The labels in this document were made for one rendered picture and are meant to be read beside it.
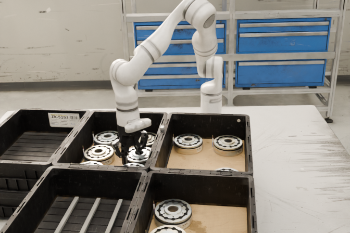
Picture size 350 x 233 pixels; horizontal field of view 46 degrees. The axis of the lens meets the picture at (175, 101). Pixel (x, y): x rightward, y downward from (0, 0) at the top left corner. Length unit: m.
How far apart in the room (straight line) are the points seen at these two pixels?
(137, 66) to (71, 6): 3.03
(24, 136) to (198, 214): 0.83
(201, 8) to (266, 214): 0.70
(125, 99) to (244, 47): 2.16
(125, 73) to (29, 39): 3.26
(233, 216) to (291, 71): 2.40
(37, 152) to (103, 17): 2.75
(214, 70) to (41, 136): 0.73
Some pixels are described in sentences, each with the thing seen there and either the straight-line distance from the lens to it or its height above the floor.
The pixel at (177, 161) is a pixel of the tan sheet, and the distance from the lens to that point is 1.45.
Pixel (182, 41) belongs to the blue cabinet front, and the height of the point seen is 0.72.
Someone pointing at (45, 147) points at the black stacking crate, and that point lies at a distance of 1.63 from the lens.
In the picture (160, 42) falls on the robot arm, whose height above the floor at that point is 1.24.
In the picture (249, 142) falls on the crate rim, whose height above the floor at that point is 0.93.
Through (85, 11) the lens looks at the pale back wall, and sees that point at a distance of 4.24.
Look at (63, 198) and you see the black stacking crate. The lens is 1.33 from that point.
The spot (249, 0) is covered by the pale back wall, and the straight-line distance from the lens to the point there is 4.16.
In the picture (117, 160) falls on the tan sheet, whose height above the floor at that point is 0.83.
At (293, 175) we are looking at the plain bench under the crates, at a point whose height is 0.70.
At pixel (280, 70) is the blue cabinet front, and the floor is 0.46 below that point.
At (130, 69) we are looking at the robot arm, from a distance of 1.25.
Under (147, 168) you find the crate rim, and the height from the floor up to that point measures 0.93.
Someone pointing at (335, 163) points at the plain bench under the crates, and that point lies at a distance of 1.76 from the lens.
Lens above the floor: 1.59
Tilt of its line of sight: 23 degrees down
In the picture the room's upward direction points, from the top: 2 degrees counter-clockwise
